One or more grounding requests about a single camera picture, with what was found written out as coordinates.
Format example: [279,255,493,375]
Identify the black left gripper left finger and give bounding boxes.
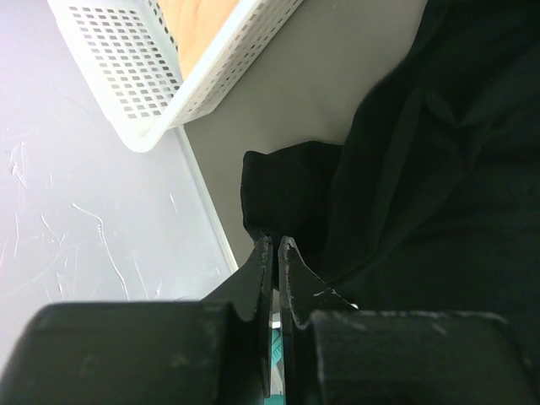
[1,237,273,404]

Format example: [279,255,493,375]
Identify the beige folded t shirt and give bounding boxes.
[158,0,238,78]

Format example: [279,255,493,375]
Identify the teal cat ear headphones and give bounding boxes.
[268,327,284,400]

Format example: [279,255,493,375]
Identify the white perforated plastic basket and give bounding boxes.
[49,1,300,153]

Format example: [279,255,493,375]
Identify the black t shirt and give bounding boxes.
[240,1,539,365]

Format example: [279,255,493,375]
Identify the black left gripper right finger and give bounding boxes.
[278,237,539,404]

